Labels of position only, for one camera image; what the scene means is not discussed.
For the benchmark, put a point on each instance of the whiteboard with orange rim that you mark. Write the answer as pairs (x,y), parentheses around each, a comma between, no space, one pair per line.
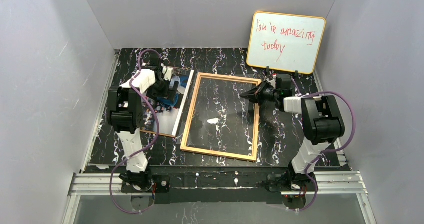
(285,42)

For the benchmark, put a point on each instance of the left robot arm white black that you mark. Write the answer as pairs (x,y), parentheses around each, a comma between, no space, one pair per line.
(128,102)

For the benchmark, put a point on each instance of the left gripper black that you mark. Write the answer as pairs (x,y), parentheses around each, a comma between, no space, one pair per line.
(171,92)

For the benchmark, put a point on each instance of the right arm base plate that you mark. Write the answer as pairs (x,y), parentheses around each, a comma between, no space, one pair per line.
(276,183)

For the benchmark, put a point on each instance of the printed photo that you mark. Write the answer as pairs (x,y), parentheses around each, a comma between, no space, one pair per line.
(167,113)

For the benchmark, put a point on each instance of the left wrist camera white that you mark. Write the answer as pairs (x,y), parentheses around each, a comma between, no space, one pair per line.
(167,73)

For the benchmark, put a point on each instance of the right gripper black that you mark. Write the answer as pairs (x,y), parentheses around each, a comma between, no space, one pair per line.
(262,94)

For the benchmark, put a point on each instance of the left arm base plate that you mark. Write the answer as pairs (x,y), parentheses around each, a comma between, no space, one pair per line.
(143,183)

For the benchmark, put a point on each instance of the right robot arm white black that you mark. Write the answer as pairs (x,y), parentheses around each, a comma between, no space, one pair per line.
(322,121)

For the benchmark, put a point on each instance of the aluminium rail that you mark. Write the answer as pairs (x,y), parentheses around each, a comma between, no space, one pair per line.
(102,184)

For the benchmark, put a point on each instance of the wooden picture frame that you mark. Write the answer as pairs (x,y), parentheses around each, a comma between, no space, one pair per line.
(252,156)

